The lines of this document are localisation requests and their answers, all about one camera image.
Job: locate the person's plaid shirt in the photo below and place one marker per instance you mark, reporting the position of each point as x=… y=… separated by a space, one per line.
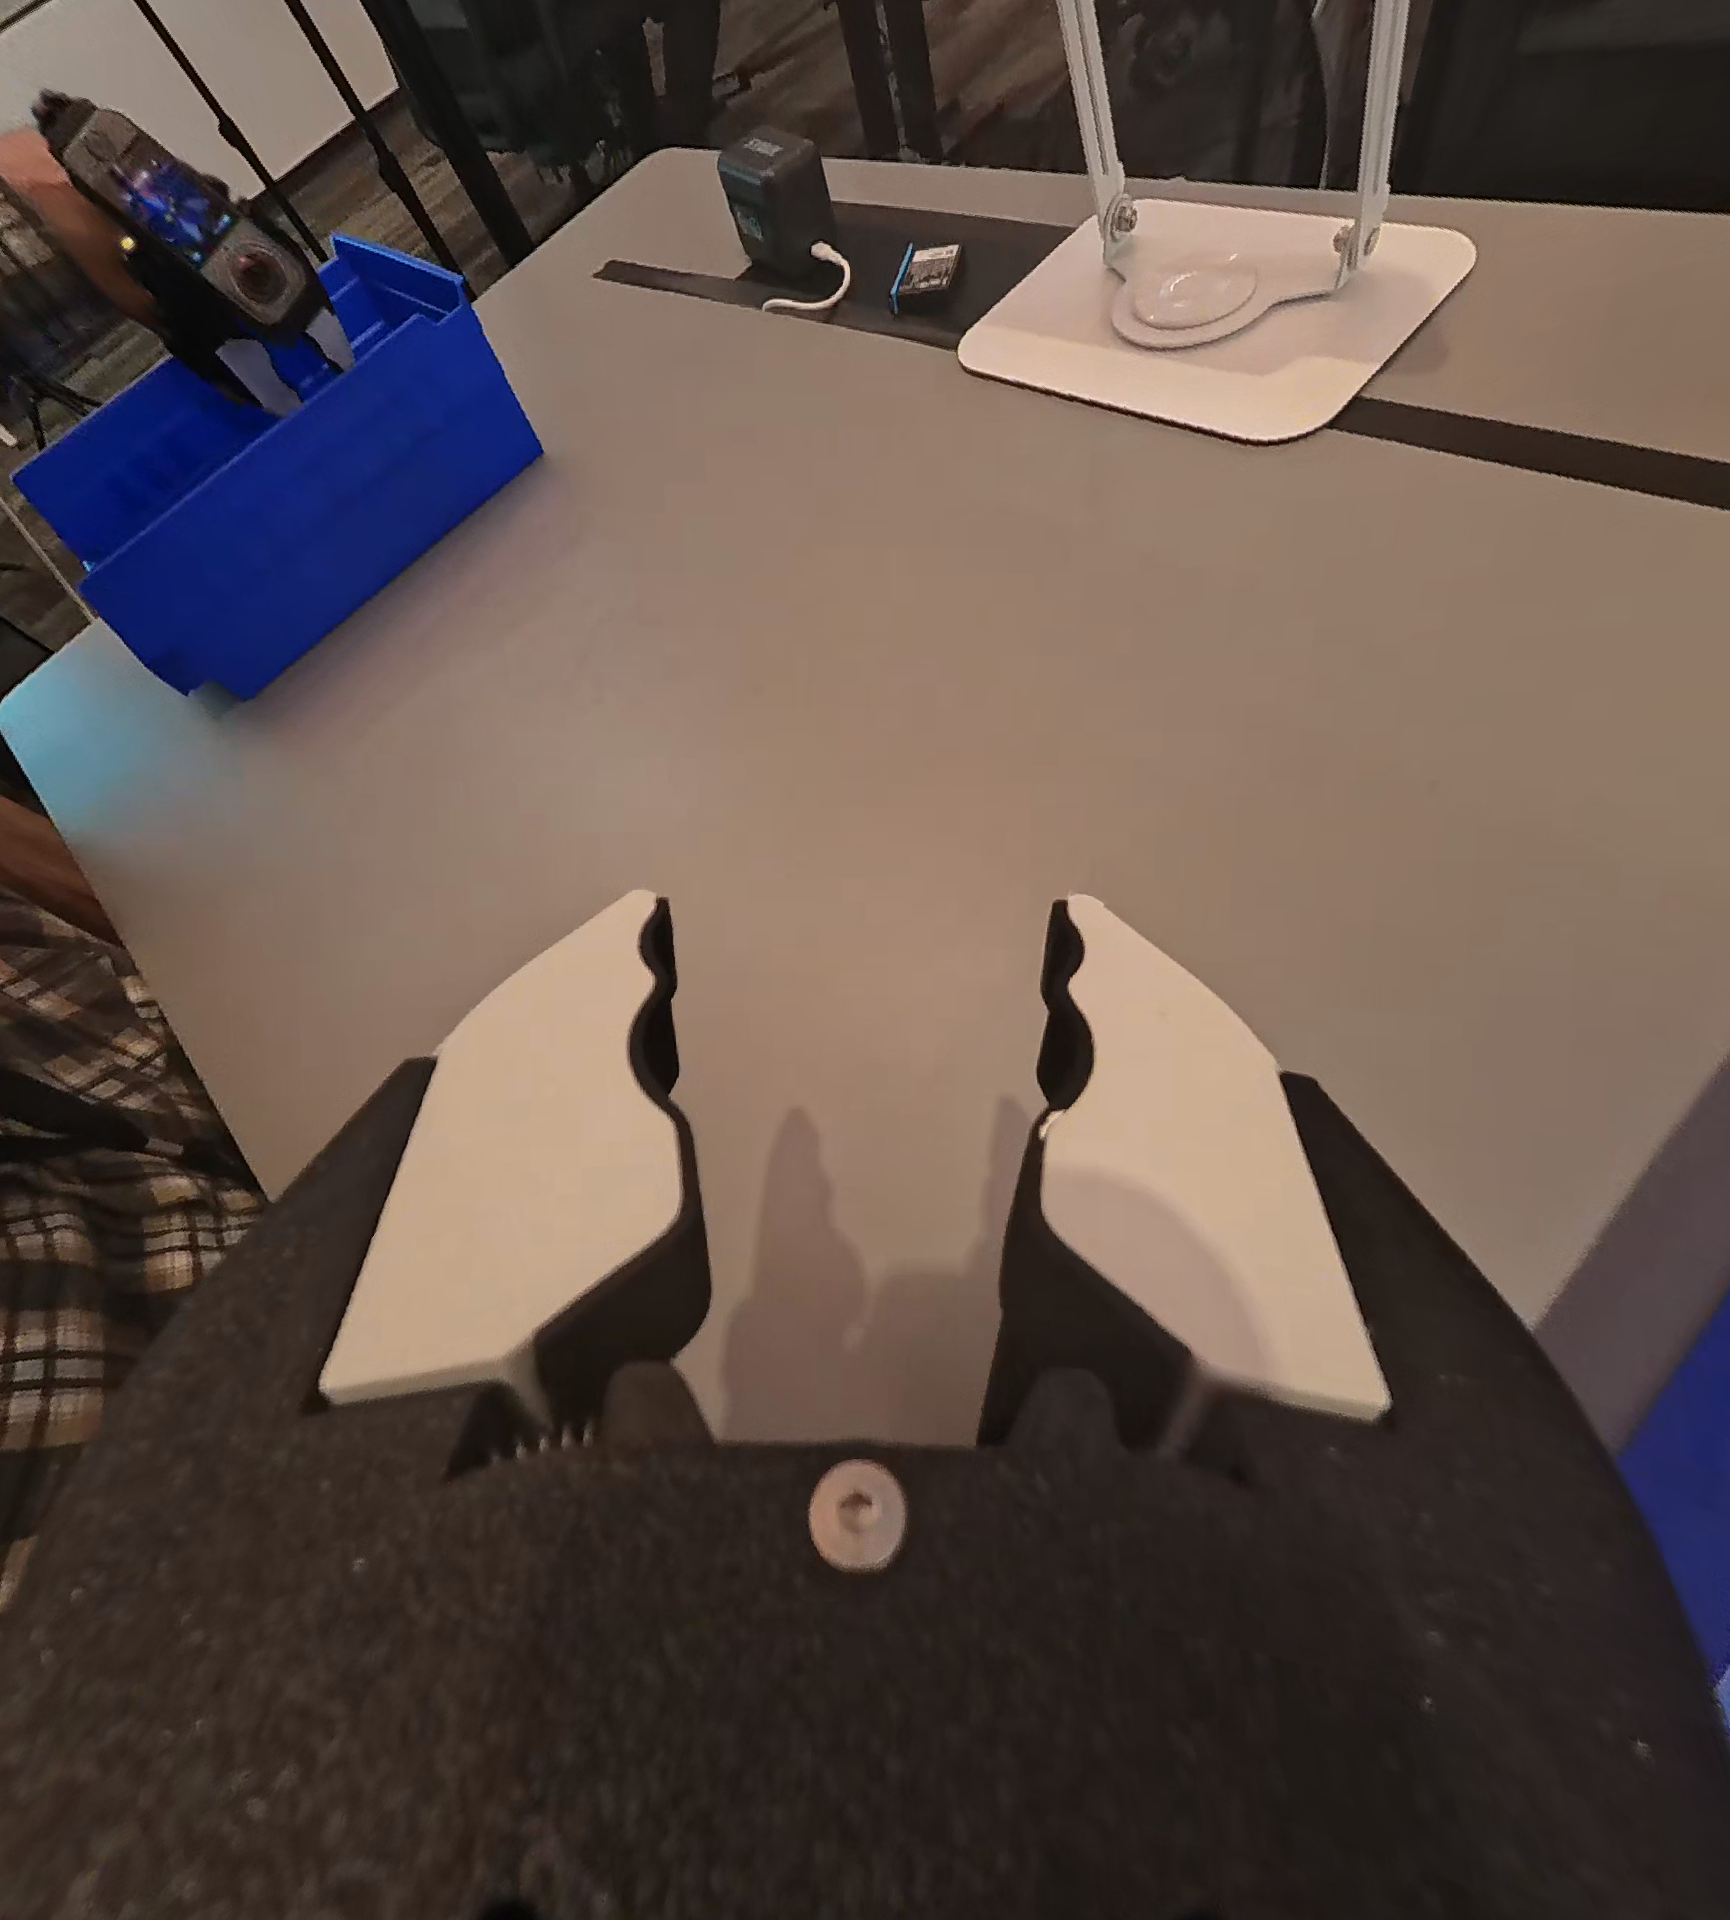
x=27 y=1199

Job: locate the black tape strip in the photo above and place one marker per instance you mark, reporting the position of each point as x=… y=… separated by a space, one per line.
x=1555 y=450

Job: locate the black desk leg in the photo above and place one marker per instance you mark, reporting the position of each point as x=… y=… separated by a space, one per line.
x=888 y=74

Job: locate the black tripod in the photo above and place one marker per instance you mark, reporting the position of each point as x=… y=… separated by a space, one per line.
x=448 y=135

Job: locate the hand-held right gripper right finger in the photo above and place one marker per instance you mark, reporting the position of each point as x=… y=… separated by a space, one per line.
x=1195 y=1215

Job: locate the person's left hand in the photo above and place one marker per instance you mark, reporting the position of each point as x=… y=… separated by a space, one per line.
x=78 y=226

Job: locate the white desk stand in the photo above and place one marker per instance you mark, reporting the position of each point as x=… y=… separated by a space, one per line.
x=1257 y=347

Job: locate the black battery charger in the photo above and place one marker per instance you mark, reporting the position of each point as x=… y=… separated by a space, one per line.
x=769 y=195

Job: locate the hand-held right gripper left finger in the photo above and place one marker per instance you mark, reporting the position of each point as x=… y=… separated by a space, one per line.
x=520 y=1199

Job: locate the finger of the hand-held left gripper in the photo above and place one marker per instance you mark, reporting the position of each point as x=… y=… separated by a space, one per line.
x=266 y=382
x=332 y=342

